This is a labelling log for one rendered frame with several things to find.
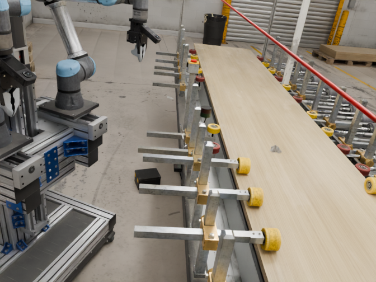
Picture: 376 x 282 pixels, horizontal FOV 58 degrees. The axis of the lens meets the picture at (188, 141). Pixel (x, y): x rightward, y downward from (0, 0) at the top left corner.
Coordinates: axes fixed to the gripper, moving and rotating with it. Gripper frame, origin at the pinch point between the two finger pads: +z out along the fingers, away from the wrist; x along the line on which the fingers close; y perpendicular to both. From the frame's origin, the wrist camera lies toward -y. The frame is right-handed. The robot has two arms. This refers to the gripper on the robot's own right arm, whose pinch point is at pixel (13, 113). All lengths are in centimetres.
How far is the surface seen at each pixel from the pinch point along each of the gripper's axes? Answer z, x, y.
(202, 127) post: 20, -66, -43
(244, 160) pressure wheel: 34, -72, -65
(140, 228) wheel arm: 36, -8, -42
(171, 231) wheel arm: 36, -12, -52
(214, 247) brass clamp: 38, -15, -68
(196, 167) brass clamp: 38, -59, -45
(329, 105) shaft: 52, -246, -108
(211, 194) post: 21, -21, -62
